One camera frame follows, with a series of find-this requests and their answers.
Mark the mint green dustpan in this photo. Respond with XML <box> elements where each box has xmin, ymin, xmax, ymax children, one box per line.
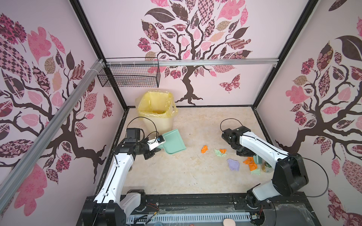
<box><xmin>158</xmin><ymin>129</ymin><xmax>187</xmax><ymax>154</ymax></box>

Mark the mint green hand broom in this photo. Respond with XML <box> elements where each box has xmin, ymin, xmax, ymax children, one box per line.
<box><xmin>253</xmin><ymin>155</ymin><xmax>263</xmax><ymax>165</ymax></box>

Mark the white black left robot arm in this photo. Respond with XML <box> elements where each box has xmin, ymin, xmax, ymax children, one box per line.
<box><xmin>81</xmin><ymin>128</ymin><xmax>165</xmax><ymax>226</ymax></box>

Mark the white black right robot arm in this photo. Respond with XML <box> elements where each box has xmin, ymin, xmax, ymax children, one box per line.
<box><xmin>222</xmin><ymin>126</ymin><xmax>309</xmax><ymax>209</ymax></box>

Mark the green paper front cluster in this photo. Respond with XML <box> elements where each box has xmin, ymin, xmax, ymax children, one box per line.
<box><xmin>214</xmin><ymin>149</ymin><xmax>227</xmax><ymax>157</ymax></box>

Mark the purple paper front cluster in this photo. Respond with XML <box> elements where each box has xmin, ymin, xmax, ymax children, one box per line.
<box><xmin>227</xmin><ymin>159</ymin><xmax>240</xmax><ymax>171</ymax></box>

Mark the orange paper near can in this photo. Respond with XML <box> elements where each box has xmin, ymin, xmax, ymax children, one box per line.
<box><xmin>243</xmin><ymin>157</ymin><xmax>258</xmax><ymax>171</ymax></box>

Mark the small orange paper scrap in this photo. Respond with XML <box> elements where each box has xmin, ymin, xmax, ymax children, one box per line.
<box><xmin>201</xmin><ymin>145</ymin><xmax>208</xmax><ymax>154</ymax></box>

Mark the yellow lined trash bin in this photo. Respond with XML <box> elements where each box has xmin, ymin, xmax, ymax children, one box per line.
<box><xmin>137</xmin><ymin>90</ymin><xmax>178</xmax><ymax>135</ymax></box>

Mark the green beverage can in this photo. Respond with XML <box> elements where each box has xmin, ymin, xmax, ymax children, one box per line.
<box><xmin>261</xmin><ymin>162</ymin><xmax>274</xmax><ymax>173</ymax></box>

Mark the pink round disc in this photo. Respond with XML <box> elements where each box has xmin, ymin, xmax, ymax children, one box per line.
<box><xmin>222</xmin><ymin>218</ymin><xmax>236</xmax><ymax>226</ymax></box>

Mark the black wire basket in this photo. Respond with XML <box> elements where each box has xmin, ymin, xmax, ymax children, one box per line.
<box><xmin>97</xmin><ymin>56</ymin><xmax>161</xmax><ymax>88</ymax></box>

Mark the aluminium rail bar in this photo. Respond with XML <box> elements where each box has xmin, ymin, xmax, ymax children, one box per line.
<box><xmin>1</xmin><ymin>59</ymin><xmax>105</xmax><ymax>211</ymax></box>

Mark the white slotted cable duct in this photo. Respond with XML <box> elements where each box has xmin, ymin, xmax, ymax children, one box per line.
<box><xmin>126</xmin><ymin>212</ymin><xmax>251</xmax><ymax>225</ymax></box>

